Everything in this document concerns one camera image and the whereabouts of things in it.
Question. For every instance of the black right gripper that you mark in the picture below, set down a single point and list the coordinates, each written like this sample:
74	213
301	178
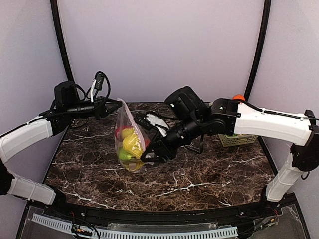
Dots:
164	145

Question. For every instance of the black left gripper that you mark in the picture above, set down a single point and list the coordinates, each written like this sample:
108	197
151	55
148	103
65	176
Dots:
101	108

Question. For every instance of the yellow lemon toy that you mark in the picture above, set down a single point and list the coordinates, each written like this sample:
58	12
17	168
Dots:
132	144

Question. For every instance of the red tomato toy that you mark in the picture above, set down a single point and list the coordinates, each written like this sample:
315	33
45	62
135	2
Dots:
119	130

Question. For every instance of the clear dotted zip top bag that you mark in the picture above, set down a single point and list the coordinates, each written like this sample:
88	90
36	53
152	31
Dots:
125	118

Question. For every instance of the yellow round fruit toy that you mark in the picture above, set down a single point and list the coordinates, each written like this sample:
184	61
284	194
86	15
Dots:
127	131

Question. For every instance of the green wrinkled fruit toy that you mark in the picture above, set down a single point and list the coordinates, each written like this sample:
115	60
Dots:
124	155

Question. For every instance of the napa cabbage toy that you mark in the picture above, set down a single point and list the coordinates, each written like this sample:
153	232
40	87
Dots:
133	165

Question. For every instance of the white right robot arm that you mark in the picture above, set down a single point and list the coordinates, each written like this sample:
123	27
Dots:
234	117

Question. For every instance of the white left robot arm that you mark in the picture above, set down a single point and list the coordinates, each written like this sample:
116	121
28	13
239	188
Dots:
66	107

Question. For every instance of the green perforated plastic basket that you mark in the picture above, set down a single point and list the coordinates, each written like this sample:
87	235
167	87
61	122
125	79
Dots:
237	140

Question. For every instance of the orange tangerine toy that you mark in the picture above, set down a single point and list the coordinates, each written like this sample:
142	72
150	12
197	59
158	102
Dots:
238	97

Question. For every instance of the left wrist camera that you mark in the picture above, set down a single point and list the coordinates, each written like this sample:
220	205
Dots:
97	85

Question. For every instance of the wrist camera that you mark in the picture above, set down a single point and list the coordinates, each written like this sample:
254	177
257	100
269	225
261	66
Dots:
97	85
151	121

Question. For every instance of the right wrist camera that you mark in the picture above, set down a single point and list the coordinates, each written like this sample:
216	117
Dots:
151	121

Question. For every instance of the black corner frame post left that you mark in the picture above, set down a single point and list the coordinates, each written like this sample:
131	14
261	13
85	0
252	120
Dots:
60	39

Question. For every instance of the black corner frame post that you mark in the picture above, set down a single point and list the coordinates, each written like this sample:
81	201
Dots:
259	48
60	39

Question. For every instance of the white slotted cable duct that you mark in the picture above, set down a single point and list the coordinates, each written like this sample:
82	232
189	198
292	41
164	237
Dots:
130	231

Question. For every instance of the black corner frame post right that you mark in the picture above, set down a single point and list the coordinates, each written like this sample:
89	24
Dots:
259	48

